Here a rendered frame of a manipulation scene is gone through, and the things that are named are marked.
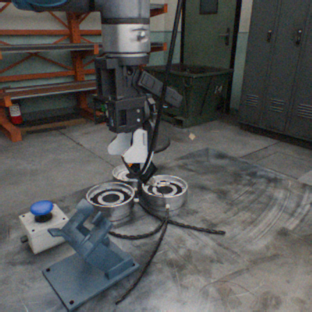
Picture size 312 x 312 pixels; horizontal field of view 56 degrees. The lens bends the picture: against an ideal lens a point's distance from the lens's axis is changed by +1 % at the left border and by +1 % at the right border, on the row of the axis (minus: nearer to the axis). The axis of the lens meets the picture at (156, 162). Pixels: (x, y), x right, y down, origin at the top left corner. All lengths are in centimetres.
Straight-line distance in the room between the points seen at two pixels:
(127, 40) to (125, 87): 7
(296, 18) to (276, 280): 308
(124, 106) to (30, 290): 32
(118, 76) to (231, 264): 37
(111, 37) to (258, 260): 44
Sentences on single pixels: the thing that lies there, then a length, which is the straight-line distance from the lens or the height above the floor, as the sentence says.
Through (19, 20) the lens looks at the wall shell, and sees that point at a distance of 440.
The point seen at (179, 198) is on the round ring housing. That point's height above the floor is 83.
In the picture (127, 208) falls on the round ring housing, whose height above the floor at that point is 83.
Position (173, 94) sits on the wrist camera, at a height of 106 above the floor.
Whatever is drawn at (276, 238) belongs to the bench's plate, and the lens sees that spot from 63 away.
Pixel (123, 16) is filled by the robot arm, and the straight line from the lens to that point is 47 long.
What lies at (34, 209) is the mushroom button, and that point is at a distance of 58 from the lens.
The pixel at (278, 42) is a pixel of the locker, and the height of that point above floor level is 103.
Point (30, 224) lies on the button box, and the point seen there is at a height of 85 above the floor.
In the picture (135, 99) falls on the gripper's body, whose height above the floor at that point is 107.
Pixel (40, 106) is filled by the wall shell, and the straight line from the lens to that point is 452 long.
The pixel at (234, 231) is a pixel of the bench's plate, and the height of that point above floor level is 80.
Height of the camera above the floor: 117
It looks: 25 degrees down
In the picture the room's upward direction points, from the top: straight up
